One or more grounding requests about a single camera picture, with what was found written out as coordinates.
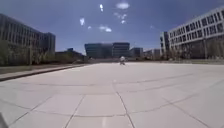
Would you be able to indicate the person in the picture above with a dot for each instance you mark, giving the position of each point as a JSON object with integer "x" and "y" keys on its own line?
{"x": 122, "y": 60}

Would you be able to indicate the dark glass building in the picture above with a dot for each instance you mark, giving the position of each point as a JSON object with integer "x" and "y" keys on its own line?
{"x": 106, "y": 50}

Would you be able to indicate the pale low building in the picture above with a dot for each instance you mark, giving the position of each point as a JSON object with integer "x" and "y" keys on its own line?
{"x": 152, "y": 53}

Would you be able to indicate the pale concrete slab plaza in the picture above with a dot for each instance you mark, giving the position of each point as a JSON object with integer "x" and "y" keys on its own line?
{"x": 140, "y": 96}

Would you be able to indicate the low dark-roofed building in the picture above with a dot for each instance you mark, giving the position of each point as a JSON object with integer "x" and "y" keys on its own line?
{"x": 69, "y": 55}

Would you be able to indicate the pale kerb strip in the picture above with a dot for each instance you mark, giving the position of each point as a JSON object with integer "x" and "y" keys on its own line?
{"x": 36, "y": 72}

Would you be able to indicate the grass strip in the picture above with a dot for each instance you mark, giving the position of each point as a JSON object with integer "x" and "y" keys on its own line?
{"x": 26, "y": 68}

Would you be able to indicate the white building with dark windows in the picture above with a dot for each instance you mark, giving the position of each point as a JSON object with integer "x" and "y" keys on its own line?
{"x": 196, "y": 35}

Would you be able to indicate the row of trees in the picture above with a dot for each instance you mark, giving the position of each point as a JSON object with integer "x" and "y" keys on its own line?
{"x": 23, "y": 55}

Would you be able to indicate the grey many-windowed building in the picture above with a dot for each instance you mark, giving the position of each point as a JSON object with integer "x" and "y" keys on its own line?
{"x": 20, "y": 36}

